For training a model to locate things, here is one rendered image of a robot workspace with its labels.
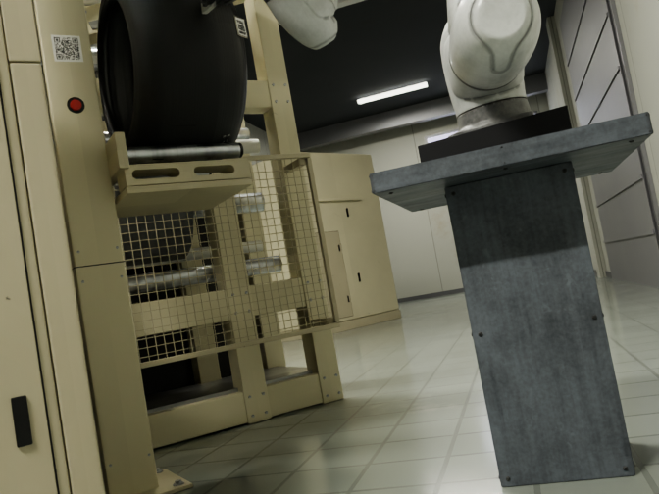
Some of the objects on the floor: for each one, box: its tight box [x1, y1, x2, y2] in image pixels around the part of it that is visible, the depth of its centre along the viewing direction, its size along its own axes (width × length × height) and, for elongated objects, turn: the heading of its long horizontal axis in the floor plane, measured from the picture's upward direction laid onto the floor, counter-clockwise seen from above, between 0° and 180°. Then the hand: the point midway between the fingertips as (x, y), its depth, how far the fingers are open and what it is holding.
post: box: [32, 0, 159, 494], centre depth 184 cm, size 13×13×250 cm
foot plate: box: [137, 468, 193, 494], centre depth 176 cm, size 27×27×2 cm
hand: (208, 4), depth 174 cm, fingers closed
